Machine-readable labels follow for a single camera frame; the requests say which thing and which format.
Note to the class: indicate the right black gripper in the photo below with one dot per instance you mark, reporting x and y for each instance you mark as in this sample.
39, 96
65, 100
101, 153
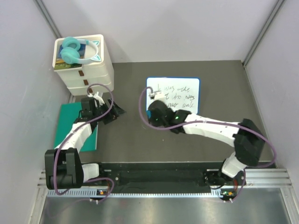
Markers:
153, 122

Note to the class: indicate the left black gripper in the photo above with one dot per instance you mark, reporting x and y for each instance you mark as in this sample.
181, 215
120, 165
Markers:
117, 111

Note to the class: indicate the blue felt eraser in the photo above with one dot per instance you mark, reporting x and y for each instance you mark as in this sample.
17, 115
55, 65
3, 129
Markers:
148, 114

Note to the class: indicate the blue framed whiteboard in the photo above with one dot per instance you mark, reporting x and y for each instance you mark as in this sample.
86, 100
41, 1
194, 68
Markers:
180, 92

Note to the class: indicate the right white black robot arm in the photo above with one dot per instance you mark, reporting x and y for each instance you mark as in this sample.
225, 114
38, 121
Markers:
244, 137

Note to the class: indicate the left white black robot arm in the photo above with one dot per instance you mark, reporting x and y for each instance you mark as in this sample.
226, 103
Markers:
63, 166

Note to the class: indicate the white three-drawer storage unit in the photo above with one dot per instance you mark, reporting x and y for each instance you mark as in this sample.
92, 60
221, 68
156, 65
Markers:
78, 79

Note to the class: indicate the green cutting mat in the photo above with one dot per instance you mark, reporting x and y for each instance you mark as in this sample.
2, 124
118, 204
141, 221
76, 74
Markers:
67, 116

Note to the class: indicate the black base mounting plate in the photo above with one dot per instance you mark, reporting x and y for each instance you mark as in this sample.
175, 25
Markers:
167, 177

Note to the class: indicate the colourful picture book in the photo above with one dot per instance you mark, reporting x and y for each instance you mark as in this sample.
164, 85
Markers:
61, 64

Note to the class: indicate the teal cat-ear headphones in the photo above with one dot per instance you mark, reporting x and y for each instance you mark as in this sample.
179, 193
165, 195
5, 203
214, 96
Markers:
70, 51

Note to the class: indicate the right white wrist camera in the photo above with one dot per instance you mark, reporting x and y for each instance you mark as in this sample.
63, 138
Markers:
157, 95

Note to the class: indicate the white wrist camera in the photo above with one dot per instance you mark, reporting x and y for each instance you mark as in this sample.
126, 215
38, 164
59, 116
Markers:
98, 98
157, 95

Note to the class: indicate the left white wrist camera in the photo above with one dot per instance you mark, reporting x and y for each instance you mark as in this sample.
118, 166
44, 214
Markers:
98, 98

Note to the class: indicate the slotted grey cable duct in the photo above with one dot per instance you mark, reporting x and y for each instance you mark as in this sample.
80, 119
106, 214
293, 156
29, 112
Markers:
99, 193

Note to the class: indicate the aluminium rail frame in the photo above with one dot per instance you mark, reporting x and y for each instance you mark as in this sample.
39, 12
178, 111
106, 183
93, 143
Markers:
263, 178

